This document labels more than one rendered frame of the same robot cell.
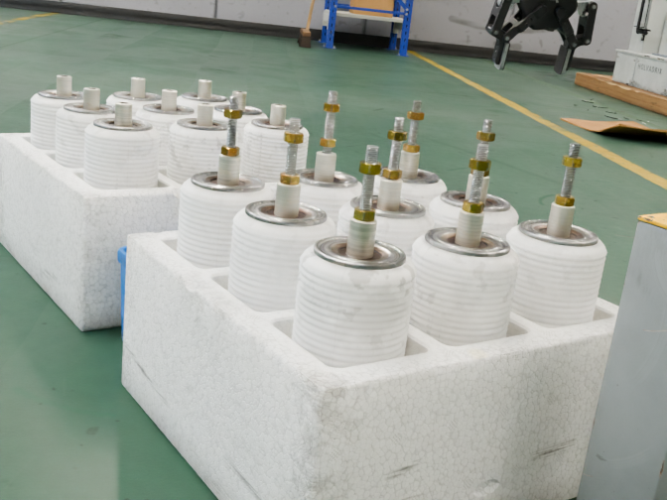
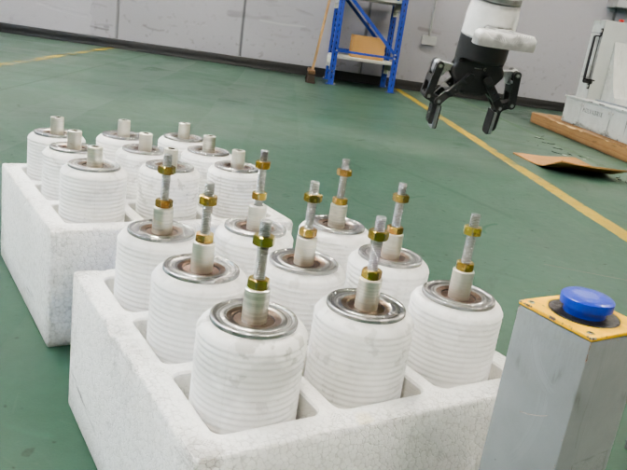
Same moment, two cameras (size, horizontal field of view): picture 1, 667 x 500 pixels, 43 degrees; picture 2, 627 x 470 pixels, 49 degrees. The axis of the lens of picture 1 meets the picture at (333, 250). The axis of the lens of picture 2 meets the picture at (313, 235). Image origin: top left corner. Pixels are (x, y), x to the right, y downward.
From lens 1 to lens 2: 16 cm
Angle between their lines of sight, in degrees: 2
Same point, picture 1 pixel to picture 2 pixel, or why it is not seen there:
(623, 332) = (502, 410)
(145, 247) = (84, 286)
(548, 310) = (443, 369)
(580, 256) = (474, 322)
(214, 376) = (124, 420)
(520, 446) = not seen: outside the picture
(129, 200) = (92, 234)
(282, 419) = not seen: outside the picture
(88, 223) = (54, 254)
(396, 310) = (282, 378)
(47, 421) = not seen: outside the picture
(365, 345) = (251, 410)
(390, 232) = (300, 288)
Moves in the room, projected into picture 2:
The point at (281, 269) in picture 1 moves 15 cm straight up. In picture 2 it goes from (189, 324) to (204, 168)
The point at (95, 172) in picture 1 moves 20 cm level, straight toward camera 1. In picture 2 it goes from (66, 206) to (45, 254)
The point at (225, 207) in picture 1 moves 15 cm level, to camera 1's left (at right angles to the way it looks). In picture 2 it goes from (153, 256) to (17, 234)
